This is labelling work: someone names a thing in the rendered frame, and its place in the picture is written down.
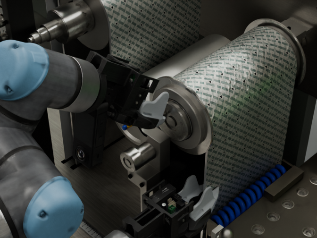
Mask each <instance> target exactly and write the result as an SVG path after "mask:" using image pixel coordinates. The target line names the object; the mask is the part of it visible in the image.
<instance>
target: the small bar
mask: <svg viewBox="0 0 317 238"><path fill-rule="evenodd" d="M303 174H304V171H303V170H301V169H300V168H298V167H296V166H295V165H294V166H293V167H291V168H290V169H289V170H288V171H286V172H285V173H284V174H283V175H282V176H281V177H279V178H278V179H277V180H276V181H274V182H273V183H272V184H271V185H269V186H268V187H267V188H266V189H264V194H263V196H264V197H265V198H267V199H268V200H270V201H271V202H274V201H275V200H276V199H278V198H279V197H280V196H281V195H282V194H284V193H285V192H286V191H287V190H288V189H290V188H291V187H292V186H293V185H294V184H296V183H297V182H298V181H299V180H300V179H302V178H303Z"/></svg>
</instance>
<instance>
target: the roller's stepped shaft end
mask: <svg viewBox="0 0 317 238"><path fill-rule="evenodd" d="M62 34H63V30H62V27H61V25H60V23H59V22H58V21H57V20H55V19H53V20H50V21H48V22H46V23H44V24H42V25H40V28H38V29H36V30H34V31H33V33H32V34H30V35H29V38H27V41H28V42H29V43H35V44H38V43H39V44H42V43H44V42H46V41H47V42H50V41H52V40H54V39H56V38H58V37H60V36H61V35H62Z"/></svg>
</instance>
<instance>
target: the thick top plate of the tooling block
mask: <svg viewBox="0 0 317 238"><path fill-rule="evenodd" d="M299 168H300V169H301V170H303V171H304V174H303V178H302V179H300V180H299V181H298V182H297V183H296V184H294V185H293V186H292V187H291V188H290V189H288V190H287V191H286V192H285V193H284V194H282V195H281V196H280V197H279V198H278V199H276V200H275V201H274V202H271V201H270V200H268V199H267V198H265V197H264V196H263V197H262V198H260V199H259V200H258V201H257V202H256V203H254V204H253V205H252V206H251V207H250V208H248V209H247V210H246V211H245V212H243V213H242V214H241V215H240V216H238V217H237V218H236V219H235V220H233V221H232V222H231V223H230V224H228V225H227V226H226V227H225V228H230V229H231V230H232V231H233V233H234V238H317V153H315V154H314V155H313V156H312V157H310V158H309V159H308V160H307V161H306V162H304V163H303V164H302V165H301V166H300V167H299Z"/></svg>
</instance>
